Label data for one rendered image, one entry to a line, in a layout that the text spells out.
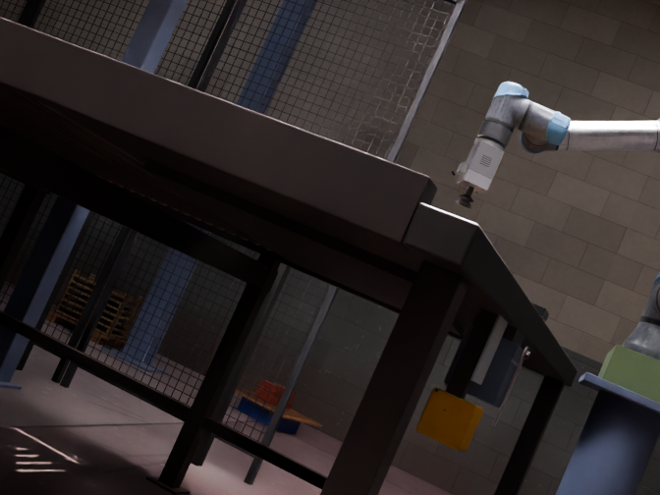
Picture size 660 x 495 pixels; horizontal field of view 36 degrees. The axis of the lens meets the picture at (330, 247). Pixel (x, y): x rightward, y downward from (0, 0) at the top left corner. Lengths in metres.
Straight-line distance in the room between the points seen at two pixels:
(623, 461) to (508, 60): 5.41
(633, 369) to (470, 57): 5.37
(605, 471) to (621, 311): 4.78
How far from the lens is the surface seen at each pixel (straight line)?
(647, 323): 2.58
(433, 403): 1.70
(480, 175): 2.42
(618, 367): 2.50
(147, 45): 4.06
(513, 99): 2.47
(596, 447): 2.53
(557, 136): 2.47
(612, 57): 7.66
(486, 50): 7.68
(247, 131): 1.39
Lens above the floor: 0.72
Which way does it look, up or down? 4 degrees up
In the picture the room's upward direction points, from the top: 24 degrees clockwise
